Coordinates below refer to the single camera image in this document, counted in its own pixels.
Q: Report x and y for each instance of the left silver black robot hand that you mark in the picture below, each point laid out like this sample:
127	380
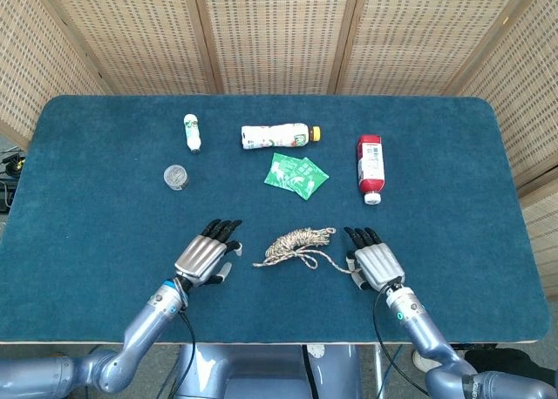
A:
200	257

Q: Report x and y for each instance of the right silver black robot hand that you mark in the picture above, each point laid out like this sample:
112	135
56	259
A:
379	264

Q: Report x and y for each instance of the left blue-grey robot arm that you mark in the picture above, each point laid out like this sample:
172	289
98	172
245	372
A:
144	325

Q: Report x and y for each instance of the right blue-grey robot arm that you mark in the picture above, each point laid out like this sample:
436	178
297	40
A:
423	329

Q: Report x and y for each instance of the blue felt table cloth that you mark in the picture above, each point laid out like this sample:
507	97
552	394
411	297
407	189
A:
109	242

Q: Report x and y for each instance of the red bottle white cap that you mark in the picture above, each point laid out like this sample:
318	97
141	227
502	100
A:
371	164

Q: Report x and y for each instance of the metal table leg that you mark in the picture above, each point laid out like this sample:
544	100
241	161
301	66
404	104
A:
378	368

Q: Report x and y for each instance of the green tea sachet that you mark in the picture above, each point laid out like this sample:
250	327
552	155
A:
311	179
279	172

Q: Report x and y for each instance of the small white bottle green label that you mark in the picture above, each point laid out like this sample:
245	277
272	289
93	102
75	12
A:
192	133

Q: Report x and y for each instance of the blue-grey robot torso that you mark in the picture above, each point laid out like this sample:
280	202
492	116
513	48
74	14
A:
261	373

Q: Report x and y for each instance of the white drink bottle yellow cap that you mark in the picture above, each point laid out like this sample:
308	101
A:
270	136

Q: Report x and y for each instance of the woven bamboo screen panel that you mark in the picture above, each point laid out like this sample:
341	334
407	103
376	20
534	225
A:
131	37
418	37
545	242
523	89
35	68
279	37

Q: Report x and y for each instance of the black clamp device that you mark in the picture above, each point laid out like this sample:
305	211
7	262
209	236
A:
15	164

